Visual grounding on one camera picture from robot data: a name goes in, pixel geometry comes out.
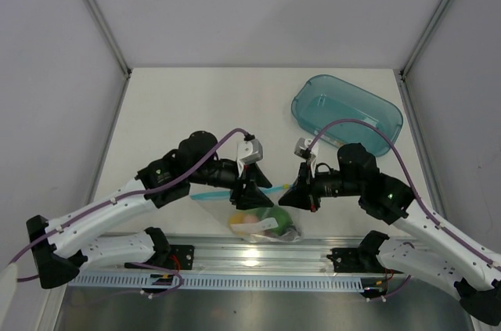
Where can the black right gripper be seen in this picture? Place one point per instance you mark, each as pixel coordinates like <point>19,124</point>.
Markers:
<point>304,192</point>

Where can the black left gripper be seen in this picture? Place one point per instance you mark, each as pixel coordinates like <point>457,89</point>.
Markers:
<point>250,196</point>

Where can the pink toy egg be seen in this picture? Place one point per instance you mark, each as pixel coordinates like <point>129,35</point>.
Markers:
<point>250,219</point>

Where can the green toy bell pepper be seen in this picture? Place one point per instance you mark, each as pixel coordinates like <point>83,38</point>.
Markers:
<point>282,218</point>

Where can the yellow toy lemon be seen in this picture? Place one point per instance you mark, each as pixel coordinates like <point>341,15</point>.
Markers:
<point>236,219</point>

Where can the clear zip bag teal zipper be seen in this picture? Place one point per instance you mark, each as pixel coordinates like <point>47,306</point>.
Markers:
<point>273,224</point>

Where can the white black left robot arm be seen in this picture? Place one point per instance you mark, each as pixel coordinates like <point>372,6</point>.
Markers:
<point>65,246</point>

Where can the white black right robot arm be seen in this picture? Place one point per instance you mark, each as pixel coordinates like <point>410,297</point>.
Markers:
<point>454,263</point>

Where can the teal plastic tray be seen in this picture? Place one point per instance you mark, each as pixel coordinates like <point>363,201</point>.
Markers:
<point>325,98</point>

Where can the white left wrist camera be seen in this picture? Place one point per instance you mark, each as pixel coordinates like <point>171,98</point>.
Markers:
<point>248,151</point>

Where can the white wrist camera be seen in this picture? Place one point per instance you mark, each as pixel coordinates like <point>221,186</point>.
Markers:
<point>308,150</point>
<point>248,151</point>

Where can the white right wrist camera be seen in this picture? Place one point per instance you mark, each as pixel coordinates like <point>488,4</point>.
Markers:
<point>308,150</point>

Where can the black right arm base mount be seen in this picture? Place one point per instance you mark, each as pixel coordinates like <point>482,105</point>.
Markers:
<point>356,256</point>

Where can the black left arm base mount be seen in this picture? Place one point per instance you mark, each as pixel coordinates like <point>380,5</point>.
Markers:
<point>175,257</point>

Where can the white slotted cable duct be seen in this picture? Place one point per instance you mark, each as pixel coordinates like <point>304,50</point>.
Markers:
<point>195,281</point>

